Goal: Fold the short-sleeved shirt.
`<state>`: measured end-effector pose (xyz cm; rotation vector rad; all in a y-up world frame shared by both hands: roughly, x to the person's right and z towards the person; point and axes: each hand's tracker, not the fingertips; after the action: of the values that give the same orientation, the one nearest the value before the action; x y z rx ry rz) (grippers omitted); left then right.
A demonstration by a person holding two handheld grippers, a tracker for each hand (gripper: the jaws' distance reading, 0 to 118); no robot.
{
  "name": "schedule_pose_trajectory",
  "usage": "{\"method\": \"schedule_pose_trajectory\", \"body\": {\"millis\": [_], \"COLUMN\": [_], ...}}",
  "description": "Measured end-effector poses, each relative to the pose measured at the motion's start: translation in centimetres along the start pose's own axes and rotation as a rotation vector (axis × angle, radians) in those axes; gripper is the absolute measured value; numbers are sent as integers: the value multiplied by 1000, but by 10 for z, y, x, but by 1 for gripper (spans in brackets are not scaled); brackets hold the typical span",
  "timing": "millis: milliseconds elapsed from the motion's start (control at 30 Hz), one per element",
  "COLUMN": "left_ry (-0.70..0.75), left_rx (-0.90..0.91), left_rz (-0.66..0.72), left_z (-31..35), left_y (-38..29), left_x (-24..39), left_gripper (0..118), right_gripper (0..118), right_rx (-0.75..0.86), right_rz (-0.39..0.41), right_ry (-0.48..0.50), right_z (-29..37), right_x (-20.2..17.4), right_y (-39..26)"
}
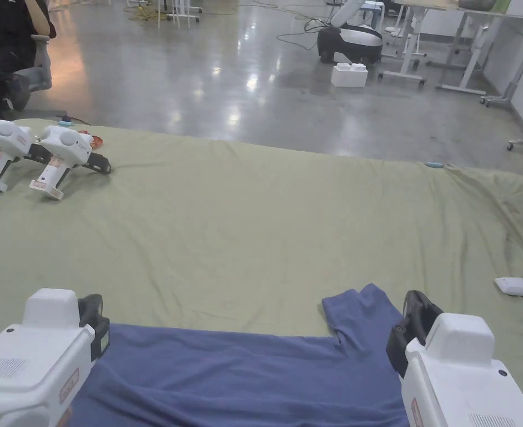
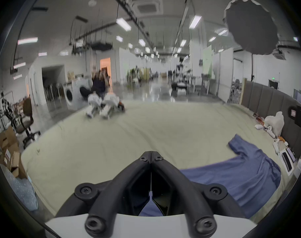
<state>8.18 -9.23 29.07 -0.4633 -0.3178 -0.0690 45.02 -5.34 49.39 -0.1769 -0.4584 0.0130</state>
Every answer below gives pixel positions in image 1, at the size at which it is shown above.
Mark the dark blue shirt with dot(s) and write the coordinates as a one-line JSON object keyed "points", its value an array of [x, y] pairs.
{"points": [[243, 378]]}

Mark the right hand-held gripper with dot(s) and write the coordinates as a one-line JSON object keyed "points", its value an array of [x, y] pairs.
{"points": [[452, 387]]}

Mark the white block-shaped box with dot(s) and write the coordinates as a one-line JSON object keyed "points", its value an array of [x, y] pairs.
{"points": [[349, 75]]}

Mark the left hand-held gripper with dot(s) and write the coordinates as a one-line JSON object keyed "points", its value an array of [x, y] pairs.
{"points": [[25, 369]]}

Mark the white hand controller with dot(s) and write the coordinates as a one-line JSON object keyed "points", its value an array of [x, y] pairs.
{"points": [[521, 287]]}

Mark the black and white robot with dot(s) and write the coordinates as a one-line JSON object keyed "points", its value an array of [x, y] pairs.
{"points": [[354, 40]]}

